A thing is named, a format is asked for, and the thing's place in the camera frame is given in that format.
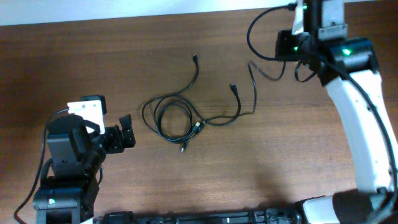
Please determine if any black usb cable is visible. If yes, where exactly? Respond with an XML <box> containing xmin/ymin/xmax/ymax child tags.
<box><xmin>203</xmin><ymin>60</ymin><xmax>287</xmax><ymax>127</ymax></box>
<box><xmin>141</xmin><ymin>54</ymin><xmax>206</xmax><ymax>153</ymax></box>

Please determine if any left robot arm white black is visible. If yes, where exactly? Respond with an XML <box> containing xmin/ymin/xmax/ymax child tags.
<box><xmin>33</xmin><ymin>114</ymin><xmax>136</xmax><ymax>223</ymax></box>

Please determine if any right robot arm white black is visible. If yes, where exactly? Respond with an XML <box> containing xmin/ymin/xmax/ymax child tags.
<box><xmin>275</xmin><ymin>1</ymin><xmax>397</xmax><ymax>223</ymax></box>

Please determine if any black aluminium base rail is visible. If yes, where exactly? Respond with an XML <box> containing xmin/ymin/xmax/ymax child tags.
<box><xmin>93</xmin><ymin>208</ymin><xmax>307</xmax><ymax>224</ymax></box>

